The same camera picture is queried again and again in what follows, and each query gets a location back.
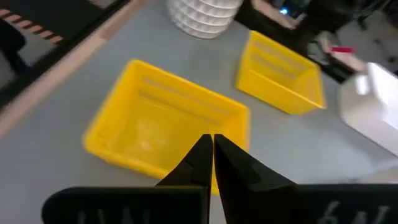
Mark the white plastic basket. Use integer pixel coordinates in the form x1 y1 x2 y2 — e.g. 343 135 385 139
339 62 398 157

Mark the black floor stand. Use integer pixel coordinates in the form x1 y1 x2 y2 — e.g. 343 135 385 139
0 19 27 74

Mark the green potted plant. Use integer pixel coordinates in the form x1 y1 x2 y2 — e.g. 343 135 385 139
166 0 244 40

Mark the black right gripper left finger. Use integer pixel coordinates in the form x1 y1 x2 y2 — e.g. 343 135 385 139
41 133 214 224

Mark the black hazard-striped floor mat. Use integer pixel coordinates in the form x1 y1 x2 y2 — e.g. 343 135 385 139
0 0 125 46

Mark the red flat object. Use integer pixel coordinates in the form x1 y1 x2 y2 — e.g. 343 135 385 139
330 45 356 54

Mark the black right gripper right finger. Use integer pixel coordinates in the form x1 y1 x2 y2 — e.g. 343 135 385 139
213 133 398 224

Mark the yellow plastic basket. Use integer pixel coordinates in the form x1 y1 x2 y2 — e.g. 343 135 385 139
235 30 327 116
82 58 251 195

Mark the black device with blue light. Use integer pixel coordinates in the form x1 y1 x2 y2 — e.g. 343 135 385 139
273 0 308 19

